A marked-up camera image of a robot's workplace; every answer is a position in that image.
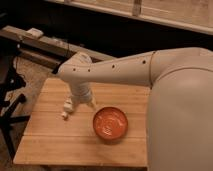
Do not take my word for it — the black tripod stand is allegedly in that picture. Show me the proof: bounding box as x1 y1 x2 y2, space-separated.
0 39 31 161

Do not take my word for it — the small white box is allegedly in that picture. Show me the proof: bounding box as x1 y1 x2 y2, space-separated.
26 28 43 38

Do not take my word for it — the long grey rail beam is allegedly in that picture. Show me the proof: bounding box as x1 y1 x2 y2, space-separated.
0 26 113 69

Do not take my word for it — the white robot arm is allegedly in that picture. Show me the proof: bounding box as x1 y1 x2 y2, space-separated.
57 47 213 171

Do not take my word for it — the orange ceramic bowl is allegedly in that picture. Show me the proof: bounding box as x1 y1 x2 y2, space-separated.
93 107 128 142

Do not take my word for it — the wooden table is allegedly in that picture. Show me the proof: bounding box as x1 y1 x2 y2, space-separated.
14 78 149 167

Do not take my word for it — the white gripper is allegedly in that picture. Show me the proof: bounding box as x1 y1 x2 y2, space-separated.
64 83 97 113

